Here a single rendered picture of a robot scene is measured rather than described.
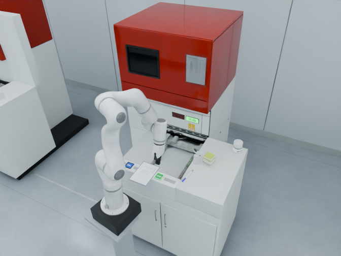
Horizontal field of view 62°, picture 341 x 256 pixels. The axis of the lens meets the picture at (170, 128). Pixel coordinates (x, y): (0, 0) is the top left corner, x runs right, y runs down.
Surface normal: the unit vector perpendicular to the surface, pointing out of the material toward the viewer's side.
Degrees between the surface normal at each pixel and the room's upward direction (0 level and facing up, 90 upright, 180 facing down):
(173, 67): 90
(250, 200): 0
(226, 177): 0
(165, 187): 90
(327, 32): 90
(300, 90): 90
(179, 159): 0
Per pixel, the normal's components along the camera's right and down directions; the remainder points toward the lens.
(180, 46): -0.46, 0.54
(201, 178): -0.02, -0.79
